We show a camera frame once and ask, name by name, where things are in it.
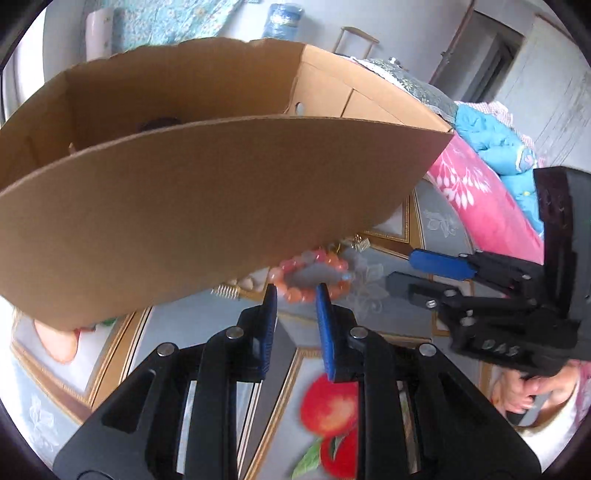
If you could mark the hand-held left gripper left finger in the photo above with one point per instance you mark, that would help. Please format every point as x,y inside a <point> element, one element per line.
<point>269,332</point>

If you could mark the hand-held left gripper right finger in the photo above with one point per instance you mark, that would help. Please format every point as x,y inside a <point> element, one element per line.
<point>325,332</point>

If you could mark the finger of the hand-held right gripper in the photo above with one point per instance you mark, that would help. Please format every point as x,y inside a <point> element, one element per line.
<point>434,295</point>
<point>438,263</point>

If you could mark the gold abacus charm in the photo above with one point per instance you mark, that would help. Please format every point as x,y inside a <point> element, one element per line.
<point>363,244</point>

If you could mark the brown cardboard box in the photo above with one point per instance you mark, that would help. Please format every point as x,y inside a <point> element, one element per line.
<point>184,207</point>

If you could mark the person's right hand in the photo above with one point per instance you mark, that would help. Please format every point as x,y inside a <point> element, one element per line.
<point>512,392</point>

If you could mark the fruit print tablecloth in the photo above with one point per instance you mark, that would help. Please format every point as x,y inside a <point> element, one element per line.
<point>332,406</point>

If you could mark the pink floral blanket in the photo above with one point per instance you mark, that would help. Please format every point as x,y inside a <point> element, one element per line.
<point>480,198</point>

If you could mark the blue quilt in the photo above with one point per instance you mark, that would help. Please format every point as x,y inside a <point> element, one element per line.
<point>489,134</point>

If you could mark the grey floral cushion cover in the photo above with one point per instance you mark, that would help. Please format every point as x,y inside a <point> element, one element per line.
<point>415,87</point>

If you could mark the person's white top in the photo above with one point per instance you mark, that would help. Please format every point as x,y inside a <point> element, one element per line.
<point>554,443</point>

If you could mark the wooden chair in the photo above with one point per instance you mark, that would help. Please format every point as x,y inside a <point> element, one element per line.
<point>358,33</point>

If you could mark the pale pink roll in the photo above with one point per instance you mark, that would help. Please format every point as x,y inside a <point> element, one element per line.
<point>99,32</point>

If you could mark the dark wooden door frame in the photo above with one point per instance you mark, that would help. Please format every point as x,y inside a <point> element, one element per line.
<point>498,55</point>

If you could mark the teal floral wall cloth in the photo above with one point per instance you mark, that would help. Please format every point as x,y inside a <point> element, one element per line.
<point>161,23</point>

